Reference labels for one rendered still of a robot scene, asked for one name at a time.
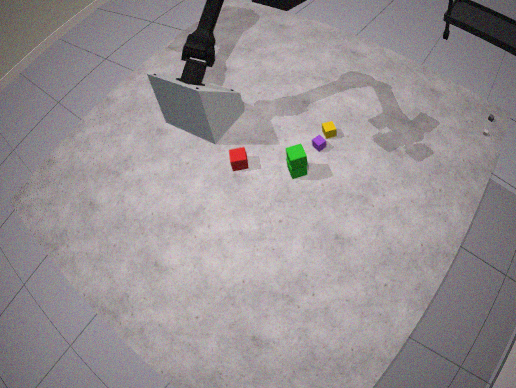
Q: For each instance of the red block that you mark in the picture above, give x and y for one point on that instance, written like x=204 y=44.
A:
x=238 y=159

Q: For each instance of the small yellow block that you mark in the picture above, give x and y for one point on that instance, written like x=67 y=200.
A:
x=329 y=130

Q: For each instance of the purple block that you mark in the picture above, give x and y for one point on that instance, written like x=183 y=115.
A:
x=319 y=143

